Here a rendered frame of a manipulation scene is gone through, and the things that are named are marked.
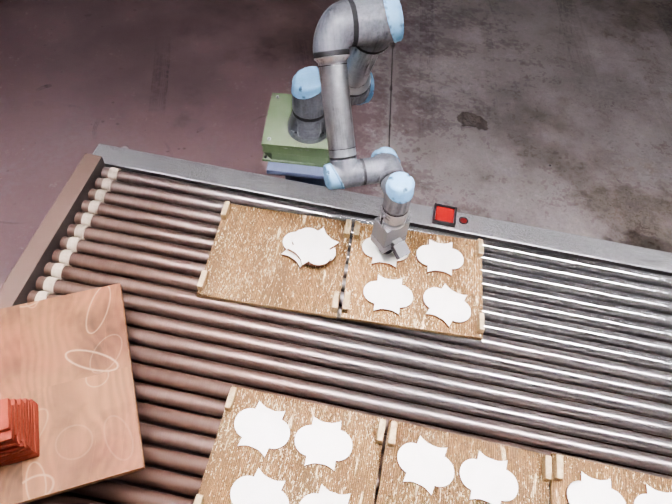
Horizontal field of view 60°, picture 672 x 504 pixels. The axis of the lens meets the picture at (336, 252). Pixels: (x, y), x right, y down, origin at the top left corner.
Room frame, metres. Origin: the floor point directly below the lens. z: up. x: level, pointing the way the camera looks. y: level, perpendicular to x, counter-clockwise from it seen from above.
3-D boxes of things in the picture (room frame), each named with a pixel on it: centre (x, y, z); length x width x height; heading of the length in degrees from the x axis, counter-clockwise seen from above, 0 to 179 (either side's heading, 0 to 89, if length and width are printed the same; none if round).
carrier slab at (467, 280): (0.98, -0.25, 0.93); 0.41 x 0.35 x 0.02; 88
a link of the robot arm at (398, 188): (1.07, -0.15, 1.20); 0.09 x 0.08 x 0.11; 19
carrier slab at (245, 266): (1.00, 0.17, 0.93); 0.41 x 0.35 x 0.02; 88
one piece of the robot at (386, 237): (1.05, -0.16, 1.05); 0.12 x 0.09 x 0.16; 40
